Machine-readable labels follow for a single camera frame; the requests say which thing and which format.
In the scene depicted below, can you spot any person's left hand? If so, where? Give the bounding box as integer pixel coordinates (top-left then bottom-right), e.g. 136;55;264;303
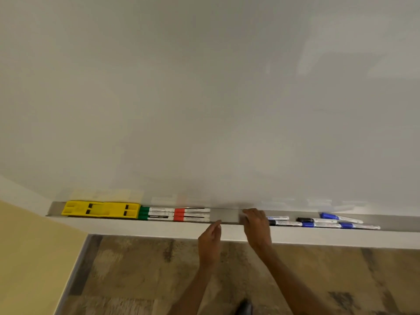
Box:
198;220;222;265

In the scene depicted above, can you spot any yellow whiteboard eraser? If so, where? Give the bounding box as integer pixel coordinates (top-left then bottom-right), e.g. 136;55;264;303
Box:
61;201;141;219

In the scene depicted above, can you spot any person's dark shoe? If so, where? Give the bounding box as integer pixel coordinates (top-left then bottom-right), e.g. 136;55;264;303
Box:
236;299;254;315

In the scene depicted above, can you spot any person's right forearm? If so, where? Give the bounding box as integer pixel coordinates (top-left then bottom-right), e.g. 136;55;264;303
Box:
255;243;333;315

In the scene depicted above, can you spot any person's left forearm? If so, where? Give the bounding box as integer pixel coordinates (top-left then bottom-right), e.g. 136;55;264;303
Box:
167;259;222;315

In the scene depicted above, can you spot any large white whiteboard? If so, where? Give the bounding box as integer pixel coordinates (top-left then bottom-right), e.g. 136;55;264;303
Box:
0;0;420;216

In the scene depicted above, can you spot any white whiteboard marker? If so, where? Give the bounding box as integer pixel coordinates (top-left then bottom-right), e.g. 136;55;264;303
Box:
242;209;290;221

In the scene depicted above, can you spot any long metal marker tray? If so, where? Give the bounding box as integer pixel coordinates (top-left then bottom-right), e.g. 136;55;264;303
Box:
46;201;420;233

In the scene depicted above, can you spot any person's right hand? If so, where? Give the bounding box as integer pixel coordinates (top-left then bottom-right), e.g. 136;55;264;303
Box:
242;208;273;252

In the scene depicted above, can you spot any blue capped whiteboard marker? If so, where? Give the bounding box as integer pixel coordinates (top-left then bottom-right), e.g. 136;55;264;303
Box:
302;222;342;229
339;222;381;230
320;212;364;224

